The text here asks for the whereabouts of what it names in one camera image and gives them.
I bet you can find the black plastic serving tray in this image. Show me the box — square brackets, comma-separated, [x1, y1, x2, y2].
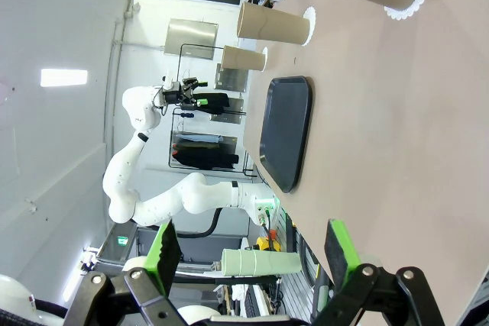
[258, 76, 315, 194]

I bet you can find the yellow emergency stop button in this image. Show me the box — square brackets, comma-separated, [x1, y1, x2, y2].
[254, 228, 282, 253]

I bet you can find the long black hanging garment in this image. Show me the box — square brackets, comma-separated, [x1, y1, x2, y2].
[172, 147, 240, 169]

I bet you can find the pale green cylinder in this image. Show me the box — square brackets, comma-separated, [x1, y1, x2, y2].
[220, 247, 303, 277]

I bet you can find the metal wall panel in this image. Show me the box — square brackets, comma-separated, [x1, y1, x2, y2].
[164, 18, 219, 60]
[212, 63, 249, 92]

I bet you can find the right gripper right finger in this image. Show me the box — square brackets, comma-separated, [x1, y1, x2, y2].
[311, 218, 446, 326]

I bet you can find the rectangular ceiling light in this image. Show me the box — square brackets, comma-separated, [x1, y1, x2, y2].
[40, 69, 89, 89]

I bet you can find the light blue hanging garment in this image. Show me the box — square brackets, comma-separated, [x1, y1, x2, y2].
[173, 131, 223, 145]

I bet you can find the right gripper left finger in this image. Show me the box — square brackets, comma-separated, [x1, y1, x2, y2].
[63, 220, 184, 326]

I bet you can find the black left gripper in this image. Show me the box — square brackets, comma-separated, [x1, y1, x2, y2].
[160, 77, 212, 110]

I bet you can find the thick black base hose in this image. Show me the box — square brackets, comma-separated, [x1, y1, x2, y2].
[173, 207, 223, 238]

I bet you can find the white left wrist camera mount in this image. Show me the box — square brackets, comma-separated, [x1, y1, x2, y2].
[162, 69, 176, 92]

